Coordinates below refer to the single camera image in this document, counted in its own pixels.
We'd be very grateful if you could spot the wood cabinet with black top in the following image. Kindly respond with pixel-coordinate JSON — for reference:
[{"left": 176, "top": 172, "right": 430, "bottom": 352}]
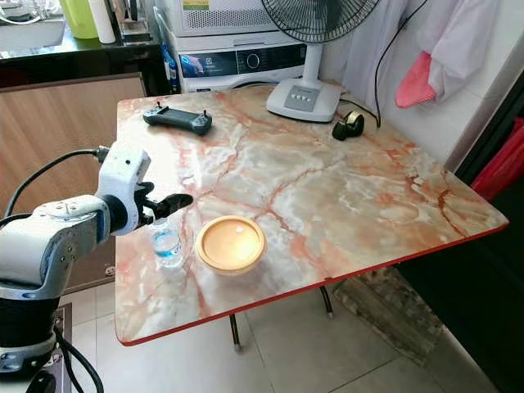
[{"left": 0, "top": 37, "right": 169, "bottom": 214}]

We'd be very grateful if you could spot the orange round lidded container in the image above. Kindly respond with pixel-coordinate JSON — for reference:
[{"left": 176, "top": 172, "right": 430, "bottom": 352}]
[{"left": 195, "top": 215, "right": 267, "bottom": 276}]

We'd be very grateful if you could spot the marble pattern folding table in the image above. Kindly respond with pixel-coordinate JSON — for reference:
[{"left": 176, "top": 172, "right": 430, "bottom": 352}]
[{"left": 115, "top": 84, "right": 510, "bottom": 346}]

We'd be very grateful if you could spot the white cylindrical bottle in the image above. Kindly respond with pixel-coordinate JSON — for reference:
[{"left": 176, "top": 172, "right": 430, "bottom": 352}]
[{"left": 90, "top": 0, "right": 118, "bottom": 44}]

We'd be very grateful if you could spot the black tape dispenser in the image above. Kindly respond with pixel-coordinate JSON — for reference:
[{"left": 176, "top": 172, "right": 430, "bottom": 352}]
[{"left": 332, "top": 111, "right": 366, "bottom": 142}]

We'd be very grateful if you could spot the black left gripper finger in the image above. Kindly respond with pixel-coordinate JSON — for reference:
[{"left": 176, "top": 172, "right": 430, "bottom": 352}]
[{"left": 155, "top": 193, "right": 194, "bottom": 217}]

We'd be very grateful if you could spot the black fan cable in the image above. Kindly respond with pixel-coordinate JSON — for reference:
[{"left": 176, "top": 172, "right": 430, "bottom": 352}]
[{"left": 340, "top": 0, "right": 431, "bottom": 128}]

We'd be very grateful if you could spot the white desk fan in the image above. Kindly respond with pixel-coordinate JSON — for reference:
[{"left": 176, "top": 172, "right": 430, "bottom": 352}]
[{"left": 260, "top": 0, "right": 382, "bottom": 124}]

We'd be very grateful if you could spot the grey stone block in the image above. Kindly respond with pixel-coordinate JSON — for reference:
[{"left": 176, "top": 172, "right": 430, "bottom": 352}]
[{"left": 332, "top": 274, "right": 447, "bottom": 365}]

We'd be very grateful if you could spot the red plastic object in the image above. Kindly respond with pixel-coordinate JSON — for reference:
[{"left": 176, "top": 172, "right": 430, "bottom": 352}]
[{"left": 468, "top": 115, "right": 524, "bottom": 201}]

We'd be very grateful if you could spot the pink hanging cloth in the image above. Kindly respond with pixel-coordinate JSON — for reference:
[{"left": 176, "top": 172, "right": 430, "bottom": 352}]
[{"left": 395, "top": 51, "right": 435, "bottom": 109}]

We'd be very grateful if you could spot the clear small water bottle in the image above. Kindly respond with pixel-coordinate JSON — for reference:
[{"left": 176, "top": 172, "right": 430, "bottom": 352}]
[{"left": 150, "top": 218, "right": 184, "bottom": 269}]

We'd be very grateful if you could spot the white stacked dryer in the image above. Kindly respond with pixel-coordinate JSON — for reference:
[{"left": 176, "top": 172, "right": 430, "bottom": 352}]
[{"left": 154, "top": 0, "right": 304, "bottom": 39}]

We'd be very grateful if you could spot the black remote controller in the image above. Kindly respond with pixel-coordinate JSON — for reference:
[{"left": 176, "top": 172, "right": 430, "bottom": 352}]
[{"left": 142, "top": 105, "right": 213, "bottom": 136}]

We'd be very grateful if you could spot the white front-load washing machine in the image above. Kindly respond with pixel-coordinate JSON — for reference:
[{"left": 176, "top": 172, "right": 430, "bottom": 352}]
[{"left": 162, "top": 31, "right": 320, "bottom": 93}]

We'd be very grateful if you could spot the green plastic container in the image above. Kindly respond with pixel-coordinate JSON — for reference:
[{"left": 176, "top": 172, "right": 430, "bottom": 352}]
[{"left": 59, "top": 0, "right": 101, "bottom": 40}]

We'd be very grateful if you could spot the white hanging garment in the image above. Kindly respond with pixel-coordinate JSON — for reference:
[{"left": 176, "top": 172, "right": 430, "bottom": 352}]
[{"left": 319, "top": 0, "right": 524, "bottom": 103}]

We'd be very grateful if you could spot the white plastic basin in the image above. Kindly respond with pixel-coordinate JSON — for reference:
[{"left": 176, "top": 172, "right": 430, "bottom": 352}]
[{"left": 0, "top": 0, "right": 66, "bottom": 52}]

